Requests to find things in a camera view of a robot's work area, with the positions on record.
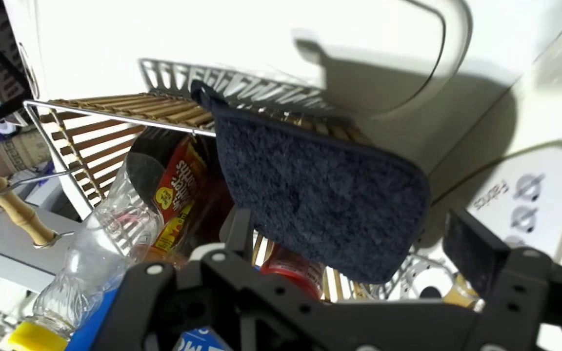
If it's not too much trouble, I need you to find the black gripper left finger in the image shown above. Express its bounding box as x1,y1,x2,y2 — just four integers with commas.
89,205,374,351

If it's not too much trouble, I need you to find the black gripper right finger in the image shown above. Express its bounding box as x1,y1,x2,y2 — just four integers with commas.
441,205,562,351

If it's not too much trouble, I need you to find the black terry cloth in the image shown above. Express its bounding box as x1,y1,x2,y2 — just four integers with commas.
189,78,433,287

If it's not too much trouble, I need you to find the blue white printed package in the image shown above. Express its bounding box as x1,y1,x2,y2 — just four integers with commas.
64,285,232,351

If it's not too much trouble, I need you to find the dark bottle with red label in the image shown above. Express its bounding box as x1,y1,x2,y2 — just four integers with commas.
124,127,327,302

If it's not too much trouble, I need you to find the clear bottle with yellow cap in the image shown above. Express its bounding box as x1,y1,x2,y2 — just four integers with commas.
5,152,169,351

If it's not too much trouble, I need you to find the wire basket with wooden handles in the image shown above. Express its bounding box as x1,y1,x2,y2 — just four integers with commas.
0,57,483,308

